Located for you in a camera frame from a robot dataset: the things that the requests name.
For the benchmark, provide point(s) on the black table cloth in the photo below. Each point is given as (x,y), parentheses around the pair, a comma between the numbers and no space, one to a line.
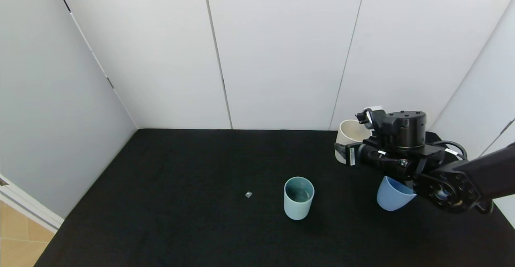
(181,226)

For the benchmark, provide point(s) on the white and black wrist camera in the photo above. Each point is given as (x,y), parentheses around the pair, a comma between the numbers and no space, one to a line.
(372,116)

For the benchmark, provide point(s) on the white baseboard strip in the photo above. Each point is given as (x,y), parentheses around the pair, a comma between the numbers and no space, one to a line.
(28,206)

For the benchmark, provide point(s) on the beige plastic cup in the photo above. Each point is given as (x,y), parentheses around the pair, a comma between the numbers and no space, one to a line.
(350,132)

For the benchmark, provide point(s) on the light teal plastic cup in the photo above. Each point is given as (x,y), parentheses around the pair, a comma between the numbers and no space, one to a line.
(298,206)

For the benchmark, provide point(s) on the light blue plastic cup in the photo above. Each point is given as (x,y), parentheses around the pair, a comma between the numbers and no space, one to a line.
(392,200)

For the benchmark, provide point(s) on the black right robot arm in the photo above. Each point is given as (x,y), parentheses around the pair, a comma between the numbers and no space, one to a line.
(462,178)

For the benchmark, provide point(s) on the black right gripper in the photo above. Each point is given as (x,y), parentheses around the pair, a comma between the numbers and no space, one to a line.
(351,155)

